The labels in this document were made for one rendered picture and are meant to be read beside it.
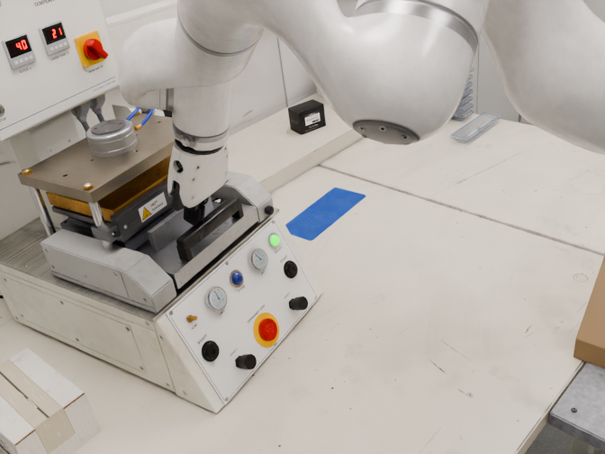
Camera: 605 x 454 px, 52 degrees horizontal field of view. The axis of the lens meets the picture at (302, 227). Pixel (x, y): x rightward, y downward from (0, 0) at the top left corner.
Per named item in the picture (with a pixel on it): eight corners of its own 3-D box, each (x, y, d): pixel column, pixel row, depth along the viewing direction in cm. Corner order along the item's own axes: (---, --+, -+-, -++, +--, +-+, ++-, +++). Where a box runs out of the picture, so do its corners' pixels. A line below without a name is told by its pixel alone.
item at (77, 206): (52, 212, 109) (33, 163, 104) (141, 158, 124) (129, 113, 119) (121, 231, 100) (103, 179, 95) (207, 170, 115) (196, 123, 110)
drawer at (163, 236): (59, 253, 114) (45, 216, 110) (144, 195, 129) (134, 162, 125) (179, 294, 99) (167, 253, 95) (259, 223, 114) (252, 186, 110)
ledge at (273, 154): (155, 189, 171) (151, 175, 169) (350, 88, 219) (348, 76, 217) (225, 220, 153) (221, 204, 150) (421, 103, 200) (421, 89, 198)
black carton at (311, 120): (290, 129, 184) (287, 107, 180) (315, 120, 187) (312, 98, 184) (301, 135, 179) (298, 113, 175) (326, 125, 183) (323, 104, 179)
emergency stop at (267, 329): (263, 346, 110) (251, 328, 109) (275, 331, 113) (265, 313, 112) (268, 345, 109) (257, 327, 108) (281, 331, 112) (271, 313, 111)
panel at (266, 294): (224, 405, 101) (164, 313, 97) (318, 298, 122) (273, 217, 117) (231, 405, 100) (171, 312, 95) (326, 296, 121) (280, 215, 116)
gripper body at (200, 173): (197, 158, 89) (194, 215, 96) (240, 129, 96) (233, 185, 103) (158, 135, 91) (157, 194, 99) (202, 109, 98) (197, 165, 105)
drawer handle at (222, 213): (179, 259, 100) (174, 239, 98) (235, 213, 111) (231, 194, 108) (188, 262, 99) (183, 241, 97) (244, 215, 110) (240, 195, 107)
